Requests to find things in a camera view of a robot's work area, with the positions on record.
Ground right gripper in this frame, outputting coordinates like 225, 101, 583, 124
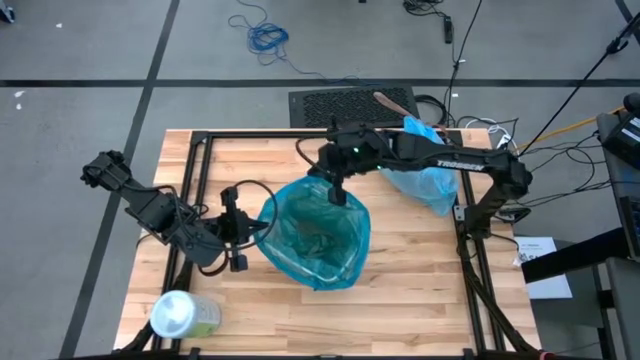
307, 127, 391, 189

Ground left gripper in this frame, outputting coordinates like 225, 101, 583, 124
217, 187, 270, 250

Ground teal trash bag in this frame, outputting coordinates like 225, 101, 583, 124
253, 174, 373, 292

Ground light blue trash bag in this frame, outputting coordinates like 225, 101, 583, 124
379, 115, 460, 217

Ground black perforated floor panel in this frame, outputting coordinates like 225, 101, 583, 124
288, 84, 422, 129

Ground thin brown strip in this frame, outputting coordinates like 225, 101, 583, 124
372, 91, 452, 140

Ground wipes canister with green label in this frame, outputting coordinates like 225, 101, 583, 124
149, 289, 222, 340

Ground white printed paper sheet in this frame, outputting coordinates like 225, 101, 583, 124
512, 236, 574, 300

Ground black beam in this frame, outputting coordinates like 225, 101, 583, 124
521, 227, 640, 285

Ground black device with labels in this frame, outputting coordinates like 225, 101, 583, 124
601, 92, 640, 171

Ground black stand pole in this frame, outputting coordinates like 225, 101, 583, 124
522, 12, 640, 151

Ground grey cart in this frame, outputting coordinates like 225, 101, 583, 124
594, 112, 640, 360

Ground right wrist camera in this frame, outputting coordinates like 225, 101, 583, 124
327, 185, 348, 207

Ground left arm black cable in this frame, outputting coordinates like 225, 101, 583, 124
197, 179, 279, 276

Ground black coiled cable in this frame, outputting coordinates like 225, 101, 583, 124
414, 93, 451, 129

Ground blue coiled cable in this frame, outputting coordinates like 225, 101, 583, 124
228, 0, 384, 87

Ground white cable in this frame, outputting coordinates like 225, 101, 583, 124
462, 116, 504, 135

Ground black aluminium table frame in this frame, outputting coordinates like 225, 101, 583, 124
114, 128, 542, 360

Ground long black floor cable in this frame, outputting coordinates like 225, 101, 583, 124
446, 0, 485, 115

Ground black cable bundle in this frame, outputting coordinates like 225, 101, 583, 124
402, 0, 447, 17

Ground yellow cable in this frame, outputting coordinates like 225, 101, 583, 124
514, 105, 626, 151

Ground tangled black cables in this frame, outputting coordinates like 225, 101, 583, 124
519, 130, 614, 209

